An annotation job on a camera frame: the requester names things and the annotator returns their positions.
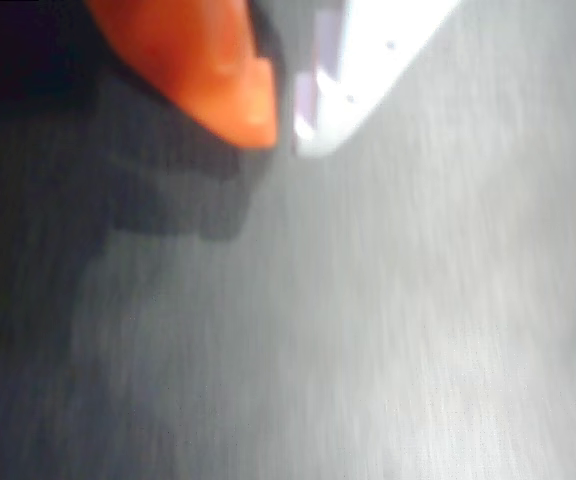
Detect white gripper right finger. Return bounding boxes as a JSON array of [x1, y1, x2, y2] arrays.
[[292, 0, 463, 159]]

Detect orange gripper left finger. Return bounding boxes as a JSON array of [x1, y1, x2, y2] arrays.
[[85, 0, 280, 150]]

